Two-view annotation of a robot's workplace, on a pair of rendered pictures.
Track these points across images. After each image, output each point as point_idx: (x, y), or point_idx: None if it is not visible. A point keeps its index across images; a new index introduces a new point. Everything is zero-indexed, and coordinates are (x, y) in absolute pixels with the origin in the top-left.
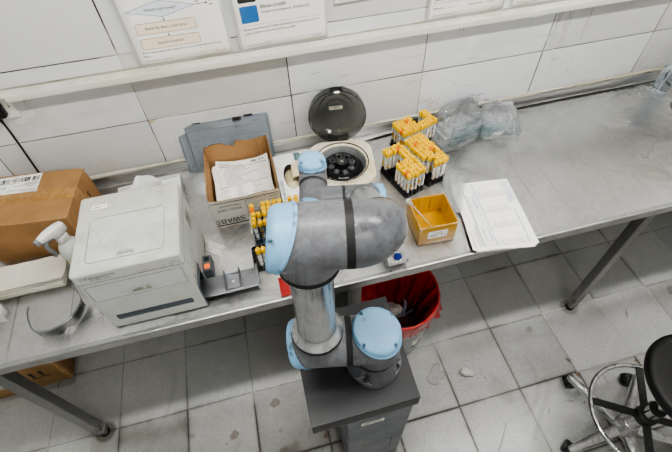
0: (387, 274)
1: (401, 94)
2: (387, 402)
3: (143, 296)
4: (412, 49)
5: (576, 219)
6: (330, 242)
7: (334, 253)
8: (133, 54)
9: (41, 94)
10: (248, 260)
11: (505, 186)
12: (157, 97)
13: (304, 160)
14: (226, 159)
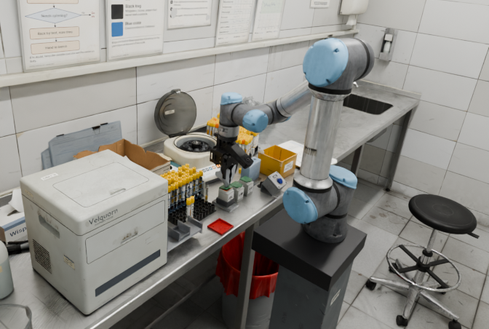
0: (276, 199)
1: (203, 103)
2: (355, 244)
3: (126, 250)
4: (208, 67)
5: (340, 148)
6: (359, 49)
7: (362, 55)
8: (20, 58)
9: None
10: (170, 226)
11: (295, 143)
12: (30, 105)
13: (229, 95)
14: None
